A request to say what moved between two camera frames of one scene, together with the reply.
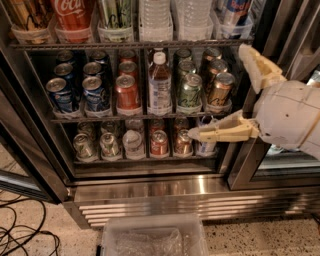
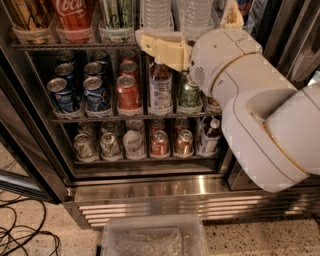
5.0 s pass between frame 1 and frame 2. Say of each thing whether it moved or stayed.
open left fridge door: stayed
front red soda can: stayed
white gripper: moved
